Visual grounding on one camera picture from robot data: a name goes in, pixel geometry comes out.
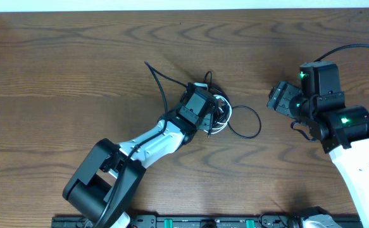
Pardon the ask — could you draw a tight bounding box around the black USB cable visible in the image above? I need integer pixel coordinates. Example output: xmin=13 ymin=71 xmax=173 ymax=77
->
xmin=201 ymin=70 xmax=263 ymax=140

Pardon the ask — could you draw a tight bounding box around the white USB cable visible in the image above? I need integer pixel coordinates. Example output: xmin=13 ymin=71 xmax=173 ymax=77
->
xmin=208 ymin=94 xmax=233 ymax=135

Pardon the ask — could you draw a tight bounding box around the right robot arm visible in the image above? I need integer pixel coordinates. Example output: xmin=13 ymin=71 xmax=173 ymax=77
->
xmin=267 ymin=60 xmax=369 ymax=227

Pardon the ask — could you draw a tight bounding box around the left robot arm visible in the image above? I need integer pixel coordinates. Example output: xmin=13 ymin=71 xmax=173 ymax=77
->
xmin=63 ymin=83 xmax=230 ymax=227

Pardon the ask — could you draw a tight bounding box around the left camera cable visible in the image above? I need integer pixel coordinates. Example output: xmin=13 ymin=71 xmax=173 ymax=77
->
xmin=92 ymin=61 xmax=191 ymax=228

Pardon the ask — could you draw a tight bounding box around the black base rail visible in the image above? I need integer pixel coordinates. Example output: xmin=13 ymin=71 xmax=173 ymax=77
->
xmin=51 ymin=207 xmax=362 ymax=228

